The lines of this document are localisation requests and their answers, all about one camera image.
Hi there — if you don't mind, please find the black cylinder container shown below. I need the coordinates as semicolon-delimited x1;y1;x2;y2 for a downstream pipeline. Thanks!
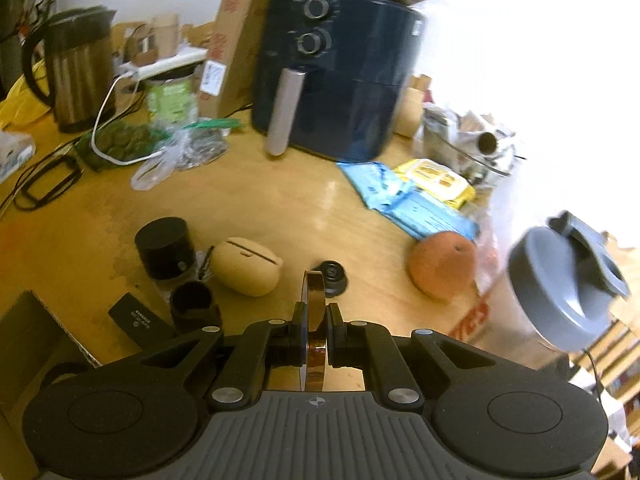
134;216;196;282

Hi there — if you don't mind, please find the white power strip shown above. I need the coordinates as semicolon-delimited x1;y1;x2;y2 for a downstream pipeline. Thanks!
119;47;208;81

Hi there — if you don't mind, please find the tall brown cardboard box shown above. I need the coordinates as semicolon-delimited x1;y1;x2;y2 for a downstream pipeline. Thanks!
197;0;281;121

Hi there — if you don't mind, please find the wooden chair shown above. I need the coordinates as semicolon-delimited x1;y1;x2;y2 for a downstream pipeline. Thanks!
570;232;640;411

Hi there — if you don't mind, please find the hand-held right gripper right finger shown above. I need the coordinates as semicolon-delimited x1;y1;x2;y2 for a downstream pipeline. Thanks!
325;304;497;409

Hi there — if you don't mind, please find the bag of green discs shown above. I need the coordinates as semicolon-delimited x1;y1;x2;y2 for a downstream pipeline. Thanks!
75;122;171;171

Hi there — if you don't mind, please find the white tissue pack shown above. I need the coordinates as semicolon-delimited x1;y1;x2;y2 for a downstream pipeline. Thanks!
0;130;37;183

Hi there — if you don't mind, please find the small black round cap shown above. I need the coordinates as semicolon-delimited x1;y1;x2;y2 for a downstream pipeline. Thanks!
311;260;348;298

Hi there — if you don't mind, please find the black box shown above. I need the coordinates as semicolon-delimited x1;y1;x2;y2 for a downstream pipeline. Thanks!
108;294;176;348

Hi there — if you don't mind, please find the black rectangular band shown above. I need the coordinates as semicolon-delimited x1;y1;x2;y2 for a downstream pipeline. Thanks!
12;152;83;211

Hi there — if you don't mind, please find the glass bowl of sachets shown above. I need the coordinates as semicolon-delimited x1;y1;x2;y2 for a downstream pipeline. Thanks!
422;105;526;186

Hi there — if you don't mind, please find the steel electric kettle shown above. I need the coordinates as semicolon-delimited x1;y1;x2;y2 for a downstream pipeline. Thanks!
22;6;118;135

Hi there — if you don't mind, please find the crumpled clear plastic bag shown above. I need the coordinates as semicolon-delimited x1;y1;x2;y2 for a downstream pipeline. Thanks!
472;175;526;296

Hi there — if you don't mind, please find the amber tape roll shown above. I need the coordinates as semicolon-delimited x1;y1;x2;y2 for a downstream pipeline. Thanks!
300;270;327;393

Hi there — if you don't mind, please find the yellow wet wipes pack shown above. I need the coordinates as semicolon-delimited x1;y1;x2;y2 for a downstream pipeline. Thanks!
392;158;477;209

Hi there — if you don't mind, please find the green label jar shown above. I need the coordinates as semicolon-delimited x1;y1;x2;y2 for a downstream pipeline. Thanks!
145;67;200;126

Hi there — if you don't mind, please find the small black cup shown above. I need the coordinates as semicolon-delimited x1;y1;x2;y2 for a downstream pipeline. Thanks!
169;281;223;333

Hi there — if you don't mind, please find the dark blue air fryer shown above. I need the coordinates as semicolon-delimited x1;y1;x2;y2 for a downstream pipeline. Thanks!
250;0;426;163

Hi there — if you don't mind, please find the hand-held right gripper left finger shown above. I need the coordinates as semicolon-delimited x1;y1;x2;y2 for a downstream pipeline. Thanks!
134;302;308;409

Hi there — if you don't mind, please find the brown paper cup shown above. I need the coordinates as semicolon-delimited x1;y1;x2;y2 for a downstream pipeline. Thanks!
150;14;181;57

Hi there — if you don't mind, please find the blue packet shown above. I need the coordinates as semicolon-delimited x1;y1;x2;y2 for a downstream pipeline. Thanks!
385;190;481;241
337;161;416;211

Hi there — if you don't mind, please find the orange fruit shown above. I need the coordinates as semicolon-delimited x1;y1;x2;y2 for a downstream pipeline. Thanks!
406;231;478;302

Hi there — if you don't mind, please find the beige earbuds case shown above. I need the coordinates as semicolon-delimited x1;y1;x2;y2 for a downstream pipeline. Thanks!
209;236;284;297

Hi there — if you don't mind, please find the small brown holder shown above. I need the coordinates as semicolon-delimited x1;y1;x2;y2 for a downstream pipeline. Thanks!
122;25;158;63

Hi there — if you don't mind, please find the yellow plastic bag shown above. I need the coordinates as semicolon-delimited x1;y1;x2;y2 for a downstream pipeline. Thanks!
0;60;53;128

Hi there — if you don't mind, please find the white cable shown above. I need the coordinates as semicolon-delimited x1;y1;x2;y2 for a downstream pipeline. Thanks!
91;74;173;167

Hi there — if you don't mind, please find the clear bag of dark seeds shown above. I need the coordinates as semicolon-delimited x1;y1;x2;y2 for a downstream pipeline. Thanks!
131;117;246;192

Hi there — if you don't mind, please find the clear shaker bottle grey lid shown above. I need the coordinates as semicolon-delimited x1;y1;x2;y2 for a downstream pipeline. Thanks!
445;210;632;356

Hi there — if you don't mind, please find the cardboard tube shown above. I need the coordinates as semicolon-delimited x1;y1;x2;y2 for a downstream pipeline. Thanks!
477;130;503;157

